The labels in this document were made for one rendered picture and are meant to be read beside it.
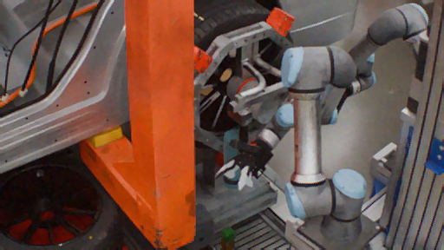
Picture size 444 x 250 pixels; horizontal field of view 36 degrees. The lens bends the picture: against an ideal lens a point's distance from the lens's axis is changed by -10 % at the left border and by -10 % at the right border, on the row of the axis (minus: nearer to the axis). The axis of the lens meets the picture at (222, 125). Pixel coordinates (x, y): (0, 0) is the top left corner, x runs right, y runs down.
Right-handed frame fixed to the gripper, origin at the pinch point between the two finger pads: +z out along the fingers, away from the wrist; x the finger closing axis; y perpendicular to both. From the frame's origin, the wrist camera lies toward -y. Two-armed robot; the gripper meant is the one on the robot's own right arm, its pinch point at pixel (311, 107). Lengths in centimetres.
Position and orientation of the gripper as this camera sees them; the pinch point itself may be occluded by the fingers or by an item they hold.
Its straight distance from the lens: 300.2
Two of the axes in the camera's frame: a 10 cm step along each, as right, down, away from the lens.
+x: 5.7, 5.1, -6.4
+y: 0.2, -7.9, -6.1
